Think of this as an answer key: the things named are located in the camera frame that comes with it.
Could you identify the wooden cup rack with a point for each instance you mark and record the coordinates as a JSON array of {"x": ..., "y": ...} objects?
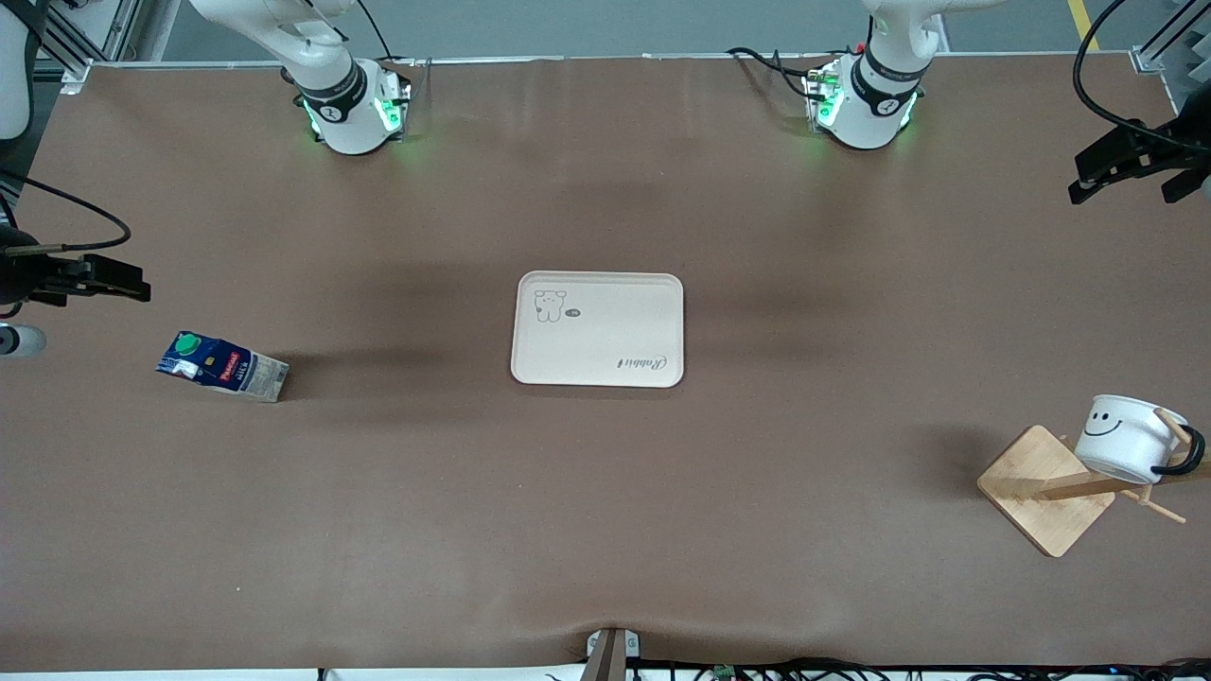
[{"x": 1041, "y": 492}]

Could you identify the cream rectangular tray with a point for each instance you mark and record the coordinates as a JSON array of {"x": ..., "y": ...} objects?
[{"x": 605, "y": 331}]

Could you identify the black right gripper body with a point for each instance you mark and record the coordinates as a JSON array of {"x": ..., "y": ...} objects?
[{"x": 17, "y": 282}]

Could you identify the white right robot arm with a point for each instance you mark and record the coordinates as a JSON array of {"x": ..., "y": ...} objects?
[{"x": 341, "y": 104}]

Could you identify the aluminium frame corner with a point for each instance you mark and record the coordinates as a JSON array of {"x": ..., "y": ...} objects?
[
  {"x": 1149, "y": 59},
  {"x": 74, "y": 74}
]

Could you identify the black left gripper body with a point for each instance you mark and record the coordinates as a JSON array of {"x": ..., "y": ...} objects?
[{"x": 1176, "y": 142}]

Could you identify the blue milk carton green cap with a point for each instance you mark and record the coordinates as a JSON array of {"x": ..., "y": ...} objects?
[{"x": 227, "y": 367}]

